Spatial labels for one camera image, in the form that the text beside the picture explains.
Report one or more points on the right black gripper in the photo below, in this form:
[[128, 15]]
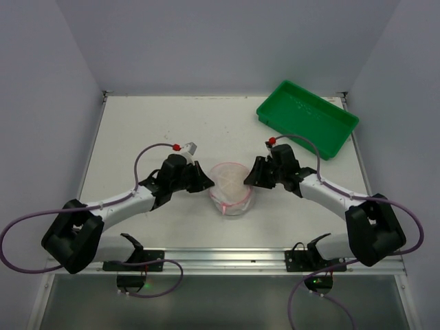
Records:
[[268, 172]]

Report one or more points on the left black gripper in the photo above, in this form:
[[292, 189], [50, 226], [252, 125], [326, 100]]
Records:
[[191, 175]]

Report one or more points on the white mesh laundry bag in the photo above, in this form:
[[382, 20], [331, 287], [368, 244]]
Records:
[[230, 195]]

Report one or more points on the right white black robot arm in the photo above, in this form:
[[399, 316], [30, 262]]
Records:
[[372, 229]]

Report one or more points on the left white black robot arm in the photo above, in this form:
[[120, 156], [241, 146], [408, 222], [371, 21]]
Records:
[[75, 237]]

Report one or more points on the green plastic tray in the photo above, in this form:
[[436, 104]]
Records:
[[291, 109]]

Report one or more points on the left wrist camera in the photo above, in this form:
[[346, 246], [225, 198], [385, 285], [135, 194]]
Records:
[[189, 148]]

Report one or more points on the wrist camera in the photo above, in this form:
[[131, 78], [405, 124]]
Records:
[[270, 143], [189, 148]]

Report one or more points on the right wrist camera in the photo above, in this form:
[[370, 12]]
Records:
[[270, 143]]

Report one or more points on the aluminium mounting rail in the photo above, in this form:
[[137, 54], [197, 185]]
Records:
[[258, 261]]

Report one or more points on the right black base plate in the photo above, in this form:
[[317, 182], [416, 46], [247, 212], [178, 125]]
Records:
[[300, 259]]

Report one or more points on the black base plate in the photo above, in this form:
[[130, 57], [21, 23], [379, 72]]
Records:
[[300, 259], [155, 258]]

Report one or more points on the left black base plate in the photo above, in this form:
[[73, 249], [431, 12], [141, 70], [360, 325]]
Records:
[[155, 258]]

